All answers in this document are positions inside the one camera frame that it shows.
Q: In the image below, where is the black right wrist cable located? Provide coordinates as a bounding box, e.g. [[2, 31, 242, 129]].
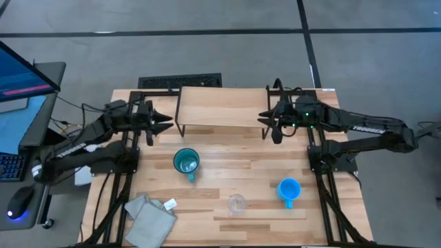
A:
[[275, 115, 299, 138]]

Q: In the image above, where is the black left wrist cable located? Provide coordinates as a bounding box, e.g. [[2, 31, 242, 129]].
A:
[[57, 96, 114, 120]]

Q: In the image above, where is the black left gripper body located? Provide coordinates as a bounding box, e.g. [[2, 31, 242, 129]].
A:
[[136, 100, 154, 146]]

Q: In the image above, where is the black computer mouse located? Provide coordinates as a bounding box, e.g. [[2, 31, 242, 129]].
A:
[[6, 185, 36, 220]]

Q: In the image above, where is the blue plastic mug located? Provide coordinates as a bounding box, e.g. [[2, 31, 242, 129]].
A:
[[276, 177, 302, 210]]

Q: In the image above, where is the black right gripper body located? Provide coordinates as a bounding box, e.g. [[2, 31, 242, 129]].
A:
[[271, 78, 296, 145]]

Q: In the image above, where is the dark grey desk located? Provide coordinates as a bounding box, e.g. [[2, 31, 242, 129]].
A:
[[0, 61, 67, 231]]

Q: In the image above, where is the wooden shelf with black legs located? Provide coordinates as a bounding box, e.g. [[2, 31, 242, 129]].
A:
[[174, 85, 271, 140]]

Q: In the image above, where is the white box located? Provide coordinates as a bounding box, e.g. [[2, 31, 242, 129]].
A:
[[74, 165, 94, 187]]

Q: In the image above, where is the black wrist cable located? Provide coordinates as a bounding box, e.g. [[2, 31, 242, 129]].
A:
[[57, 96, 114, 120], [275, 115, 299, 138]]

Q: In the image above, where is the black backlit keyboard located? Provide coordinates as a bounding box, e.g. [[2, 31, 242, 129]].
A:
[[0, 153, 27, 183]]

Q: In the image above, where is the grey folded cloth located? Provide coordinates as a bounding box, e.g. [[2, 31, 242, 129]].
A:
[[123, 194, 178, 248]]

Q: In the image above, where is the black floor vent grate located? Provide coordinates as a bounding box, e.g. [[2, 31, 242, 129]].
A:
[[137, 72, 223, 90]]

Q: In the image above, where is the teal enamel mug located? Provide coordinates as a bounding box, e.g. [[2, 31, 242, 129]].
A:
[[173, 147, 201, 184]]

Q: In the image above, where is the black stand base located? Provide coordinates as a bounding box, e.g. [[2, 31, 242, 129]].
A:
[[416, 120, 441, 146]]

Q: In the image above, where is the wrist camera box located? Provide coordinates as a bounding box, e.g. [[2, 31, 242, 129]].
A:
[[294, 95, 323, 127], [103, 99, 130, 125]]

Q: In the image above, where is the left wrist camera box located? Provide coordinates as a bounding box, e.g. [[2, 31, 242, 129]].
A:
[[103, 99, 130, 125]]

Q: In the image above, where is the computer monitor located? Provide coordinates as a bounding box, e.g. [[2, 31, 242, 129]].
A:
[[0, 41, 61, 103]]

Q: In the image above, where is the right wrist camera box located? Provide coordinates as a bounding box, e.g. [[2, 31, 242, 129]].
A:
[[294, 95, 323, 127]]

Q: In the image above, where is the clear glass cup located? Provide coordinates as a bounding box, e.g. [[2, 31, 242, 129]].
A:
[[227, 193, 248, 216]]

